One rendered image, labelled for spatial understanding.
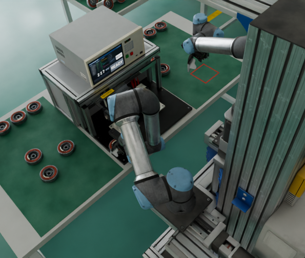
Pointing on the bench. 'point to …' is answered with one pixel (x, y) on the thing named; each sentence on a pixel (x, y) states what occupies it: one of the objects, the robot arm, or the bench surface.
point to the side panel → (60, 101)
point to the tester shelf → (71, 80)
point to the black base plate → (168, 99)
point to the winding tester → (96, 41)
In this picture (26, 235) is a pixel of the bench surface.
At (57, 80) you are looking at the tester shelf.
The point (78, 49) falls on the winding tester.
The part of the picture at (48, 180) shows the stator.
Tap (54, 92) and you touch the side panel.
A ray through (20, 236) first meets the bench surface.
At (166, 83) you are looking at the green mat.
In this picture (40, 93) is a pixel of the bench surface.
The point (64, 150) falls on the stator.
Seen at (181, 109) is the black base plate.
